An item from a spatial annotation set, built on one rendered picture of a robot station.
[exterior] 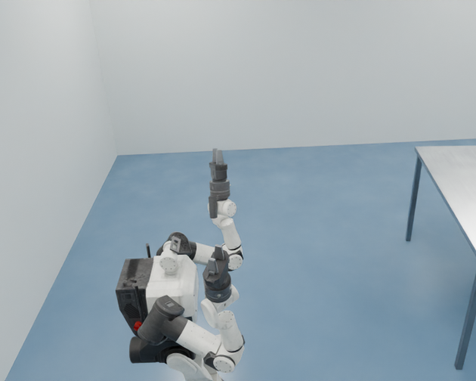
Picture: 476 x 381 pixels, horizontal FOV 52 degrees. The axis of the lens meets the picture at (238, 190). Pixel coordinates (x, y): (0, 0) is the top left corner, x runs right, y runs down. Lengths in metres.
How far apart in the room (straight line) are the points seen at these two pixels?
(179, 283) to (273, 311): 1.92
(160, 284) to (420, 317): 2.38
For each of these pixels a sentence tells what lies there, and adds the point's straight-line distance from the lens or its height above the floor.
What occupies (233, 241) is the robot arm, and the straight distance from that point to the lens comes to 2.22.
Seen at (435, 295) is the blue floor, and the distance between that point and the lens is 4.10.
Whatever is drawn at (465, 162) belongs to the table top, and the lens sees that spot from 4.07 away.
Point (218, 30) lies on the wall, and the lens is 5.84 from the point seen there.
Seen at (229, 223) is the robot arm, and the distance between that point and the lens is 2.18.
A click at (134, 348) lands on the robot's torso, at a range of 2.27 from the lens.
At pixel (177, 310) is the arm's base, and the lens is 1.83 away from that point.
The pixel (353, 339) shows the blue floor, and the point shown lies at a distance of 3.63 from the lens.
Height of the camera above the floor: 2.58
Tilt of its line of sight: 29 degrees down
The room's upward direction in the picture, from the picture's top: 3 degrees counter-clockwise
